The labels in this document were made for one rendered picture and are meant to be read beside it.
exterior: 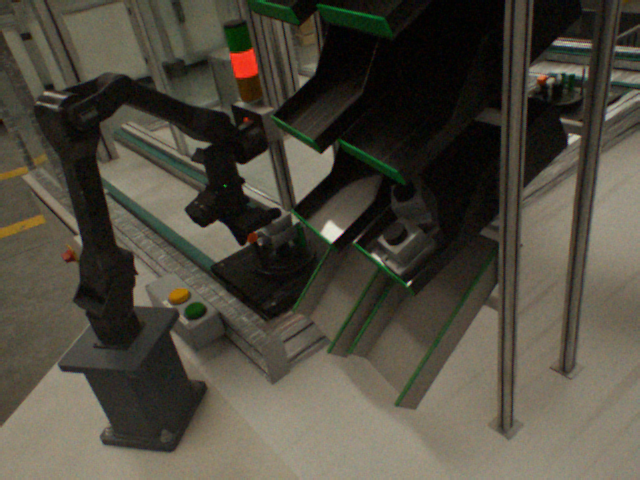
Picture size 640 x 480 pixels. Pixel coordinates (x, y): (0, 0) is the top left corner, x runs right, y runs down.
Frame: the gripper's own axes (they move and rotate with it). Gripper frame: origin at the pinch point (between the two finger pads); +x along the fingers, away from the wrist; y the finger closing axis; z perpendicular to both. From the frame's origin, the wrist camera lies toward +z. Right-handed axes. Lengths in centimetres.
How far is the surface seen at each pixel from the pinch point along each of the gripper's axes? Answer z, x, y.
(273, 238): -5.9, 4.1, 2.1
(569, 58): -151, 16, -24
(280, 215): -9.2, 0.6, 1.2
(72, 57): -9, -17, -105
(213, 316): 11.0, 13.7, 2.0
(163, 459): 31.7, 23.4, 16.4
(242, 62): -18.6, -25.0, -17.2
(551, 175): -81, 19, 16
